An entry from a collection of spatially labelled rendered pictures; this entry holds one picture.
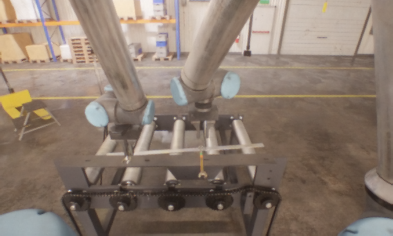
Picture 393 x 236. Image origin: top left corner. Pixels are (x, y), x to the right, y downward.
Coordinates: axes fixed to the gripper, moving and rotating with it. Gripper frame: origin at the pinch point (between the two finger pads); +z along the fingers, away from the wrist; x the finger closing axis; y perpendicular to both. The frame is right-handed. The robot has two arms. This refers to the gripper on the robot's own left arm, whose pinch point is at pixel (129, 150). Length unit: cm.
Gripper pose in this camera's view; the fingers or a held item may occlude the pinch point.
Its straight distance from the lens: 102.1
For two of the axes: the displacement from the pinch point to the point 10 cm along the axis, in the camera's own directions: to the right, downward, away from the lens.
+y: -0.2, -4.7, 8.8
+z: 0.0, 8.8, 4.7
